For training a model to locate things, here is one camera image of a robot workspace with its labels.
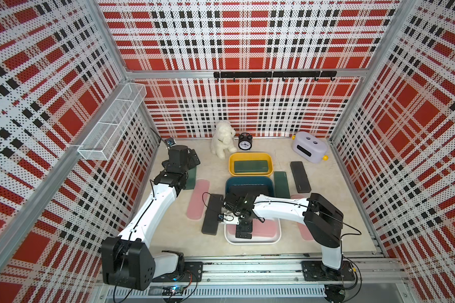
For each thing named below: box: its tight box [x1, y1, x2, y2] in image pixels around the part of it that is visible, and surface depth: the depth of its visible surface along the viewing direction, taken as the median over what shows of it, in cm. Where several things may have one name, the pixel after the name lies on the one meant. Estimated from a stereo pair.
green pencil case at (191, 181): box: [185, 166, 197, 191], surface depth 106 cm
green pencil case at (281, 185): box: [273, 171, 291, 199], surface depth 101 cm
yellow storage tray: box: [228, 152, 274, 178], surface depth 109 cm
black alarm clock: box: [238, 131, 253, 151], surface depth 114 cm
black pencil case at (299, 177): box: [290, 160, 312, 194], surface depth 105 cm
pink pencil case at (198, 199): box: [187, 179, 210, 220], surface depth 98 cm
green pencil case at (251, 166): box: [233, 160, 269, 173], surface depth 109 cm
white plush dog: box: [211, 119, 238, 160], surface depth 104 cm
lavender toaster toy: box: [291, 131, 330, 164], surface depth 109 cm
